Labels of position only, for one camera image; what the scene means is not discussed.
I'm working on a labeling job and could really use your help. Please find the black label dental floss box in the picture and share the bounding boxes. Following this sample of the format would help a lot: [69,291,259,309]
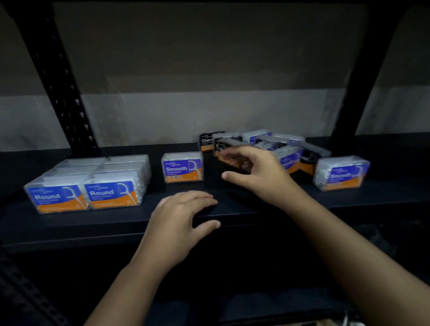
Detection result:
[198,131,226,152]

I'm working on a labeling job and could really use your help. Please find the person's right hand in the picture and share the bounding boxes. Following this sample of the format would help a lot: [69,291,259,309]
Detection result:
[218,145,303,210]

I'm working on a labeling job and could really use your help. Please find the dark metal shelf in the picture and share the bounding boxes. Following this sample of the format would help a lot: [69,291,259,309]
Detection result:
[0,0,430,326]

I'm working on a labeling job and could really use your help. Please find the person's right forearm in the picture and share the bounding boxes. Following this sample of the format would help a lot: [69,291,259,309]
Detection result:
[284,193,430,326]

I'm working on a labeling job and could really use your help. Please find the person's left hand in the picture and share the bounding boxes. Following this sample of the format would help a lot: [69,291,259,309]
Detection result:
[133,190,221,275]

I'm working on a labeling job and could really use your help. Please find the group of floss boxes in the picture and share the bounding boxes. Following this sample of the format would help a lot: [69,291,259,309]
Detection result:
[23,129,371,214]

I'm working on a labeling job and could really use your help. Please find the person's left forearm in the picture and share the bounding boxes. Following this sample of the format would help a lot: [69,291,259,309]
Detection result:
[84,260,168,326]

